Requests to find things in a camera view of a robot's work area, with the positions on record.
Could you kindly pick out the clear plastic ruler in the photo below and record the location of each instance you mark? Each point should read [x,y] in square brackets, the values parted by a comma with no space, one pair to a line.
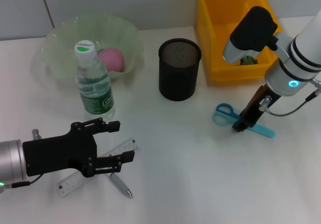
[123,147]

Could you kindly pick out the pink toy peach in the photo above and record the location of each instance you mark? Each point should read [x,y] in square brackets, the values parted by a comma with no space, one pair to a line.
[113,59]

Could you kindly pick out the clear water bottle green label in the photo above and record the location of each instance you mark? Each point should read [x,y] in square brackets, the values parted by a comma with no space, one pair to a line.
[96,101]

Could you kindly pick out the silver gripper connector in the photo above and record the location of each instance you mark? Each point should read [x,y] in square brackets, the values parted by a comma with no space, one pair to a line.
[36,134]
[265,103]

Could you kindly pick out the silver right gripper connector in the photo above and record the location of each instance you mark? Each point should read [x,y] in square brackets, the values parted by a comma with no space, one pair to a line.
[265,103]

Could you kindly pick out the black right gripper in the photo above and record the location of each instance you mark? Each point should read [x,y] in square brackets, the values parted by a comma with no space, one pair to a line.
[263,101]

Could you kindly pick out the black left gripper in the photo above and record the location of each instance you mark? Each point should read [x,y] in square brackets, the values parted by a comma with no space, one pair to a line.
[57,153]

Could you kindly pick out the yellow plastic bin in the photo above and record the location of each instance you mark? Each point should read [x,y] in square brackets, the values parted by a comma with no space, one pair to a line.
[218,58]

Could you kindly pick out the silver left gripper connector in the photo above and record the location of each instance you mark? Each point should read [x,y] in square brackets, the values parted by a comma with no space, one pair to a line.
[36,134]

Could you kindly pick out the black mesh pen holder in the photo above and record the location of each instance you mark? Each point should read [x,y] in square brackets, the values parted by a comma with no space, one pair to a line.
[179,81]

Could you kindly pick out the translucent green plastic fruit bowl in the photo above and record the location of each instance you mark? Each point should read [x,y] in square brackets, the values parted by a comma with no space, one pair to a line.
[120,33]

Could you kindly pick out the blue child scissors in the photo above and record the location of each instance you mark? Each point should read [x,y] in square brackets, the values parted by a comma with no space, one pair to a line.
[263,131]

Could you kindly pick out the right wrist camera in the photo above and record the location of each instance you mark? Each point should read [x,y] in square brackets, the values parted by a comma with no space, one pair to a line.
[250,30]

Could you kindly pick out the green plastic wrapper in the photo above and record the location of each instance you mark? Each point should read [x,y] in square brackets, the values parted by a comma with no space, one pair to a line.
[247,60]

